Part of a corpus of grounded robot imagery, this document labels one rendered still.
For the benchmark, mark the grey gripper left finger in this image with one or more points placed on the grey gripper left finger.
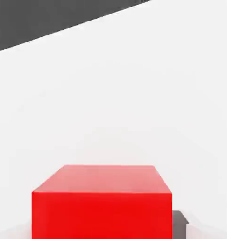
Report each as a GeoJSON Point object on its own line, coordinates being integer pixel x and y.
{"type": "Point", "coordinates": [24, 233]}

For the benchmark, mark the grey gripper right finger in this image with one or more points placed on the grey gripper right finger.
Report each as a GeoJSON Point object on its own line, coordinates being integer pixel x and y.
{"type": "Point", "coordinates": [179, 226]}

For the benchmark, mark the small red cube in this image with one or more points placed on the small red cube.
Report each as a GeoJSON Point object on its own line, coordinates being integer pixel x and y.
{"type": "Point", "coordinates": [102, 214]}

